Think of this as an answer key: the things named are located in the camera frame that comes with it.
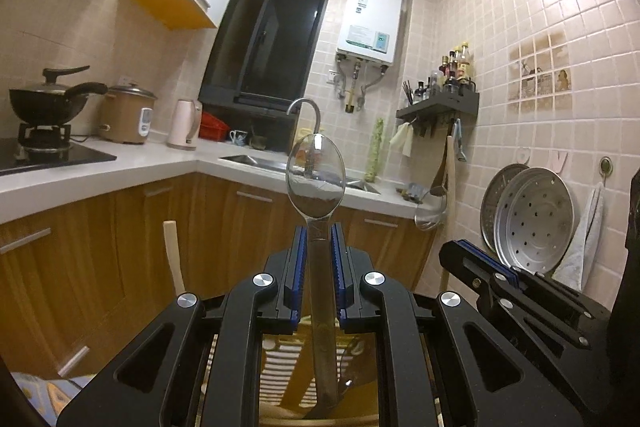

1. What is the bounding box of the wooden chopstick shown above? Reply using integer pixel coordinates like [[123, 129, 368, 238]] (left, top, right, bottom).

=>
[[163, 220, 186, 296]]

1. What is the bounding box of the clear plastic spoon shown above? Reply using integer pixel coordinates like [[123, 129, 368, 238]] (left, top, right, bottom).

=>
[[285, 132, 345, 411]]

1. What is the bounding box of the steel kitchen faucet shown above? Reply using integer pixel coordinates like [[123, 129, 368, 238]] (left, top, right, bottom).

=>
[[286, 98, 322, 169]]

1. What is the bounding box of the perforated steel steamer tray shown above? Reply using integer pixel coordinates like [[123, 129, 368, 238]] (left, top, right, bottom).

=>
[[480, 164, 575, 273]]

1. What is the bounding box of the steel ladle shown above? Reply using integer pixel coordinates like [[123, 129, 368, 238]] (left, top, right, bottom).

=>
[[412, 133, 455, 232]]

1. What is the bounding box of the grey hanging towel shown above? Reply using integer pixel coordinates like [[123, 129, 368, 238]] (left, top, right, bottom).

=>
[[552, 182, 604, 293]]

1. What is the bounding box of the beige plastic utensil basket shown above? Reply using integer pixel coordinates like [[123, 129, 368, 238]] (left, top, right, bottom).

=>
[[199, 330, 442, 427]]

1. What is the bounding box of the green bottle brush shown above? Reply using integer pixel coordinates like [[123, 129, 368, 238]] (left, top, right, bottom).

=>
[[363, 117, 384, 183]]

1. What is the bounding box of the blue patterned tablecloth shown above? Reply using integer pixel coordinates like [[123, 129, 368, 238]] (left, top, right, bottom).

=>
[[11, 372, 94, 426]]

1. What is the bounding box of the white countertop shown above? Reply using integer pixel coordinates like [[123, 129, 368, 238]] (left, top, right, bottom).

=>
[[0, 132, 442, 225]]

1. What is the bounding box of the steel sink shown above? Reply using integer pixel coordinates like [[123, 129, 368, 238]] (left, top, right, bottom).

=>
[[221, 155, 378, 194]]

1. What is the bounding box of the patterned ceramic mug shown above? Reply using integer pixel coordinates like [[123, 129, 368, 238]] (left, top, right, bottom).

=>
[[229, 129, 248, 146]]

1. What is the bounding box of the red basket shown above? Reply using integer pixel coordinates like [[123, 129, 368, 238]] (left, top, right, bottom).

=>
[[198, 112, 231, 142]]

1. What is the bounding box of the pink electric kettle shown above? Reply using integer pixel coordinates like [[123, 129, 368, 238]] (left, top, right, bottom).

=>
[[166, 98, 202, 150]]

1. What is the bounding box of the white gas water heater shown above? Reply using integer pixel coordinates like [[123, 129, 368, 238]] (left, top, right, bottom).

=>
[[336, 0, 402, 66]]

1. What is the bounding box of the brown rice cooker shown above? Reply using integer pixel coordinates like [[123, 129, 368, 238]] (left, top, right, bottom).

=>
[[98, 83, 156, 145]]

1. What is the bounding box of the black gas stove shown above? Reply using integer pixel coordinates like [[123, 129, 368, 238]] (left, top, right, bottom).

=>
[[0, 124, 116, 176]]

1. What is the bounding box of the black wok with lid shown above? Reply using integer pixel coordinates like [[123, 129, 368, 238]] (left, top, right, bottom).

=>
[[9, 65, 108, 126]]

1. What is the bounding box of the dark window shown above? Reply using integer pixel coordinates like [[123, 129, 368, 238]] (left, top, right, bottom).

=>
[[198, 0, 329, 112]]

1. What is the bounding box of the black wall spice shelf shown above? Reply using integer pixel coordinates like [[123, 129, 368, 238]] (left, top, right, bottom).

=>
[[395, 90, 480, 136]]

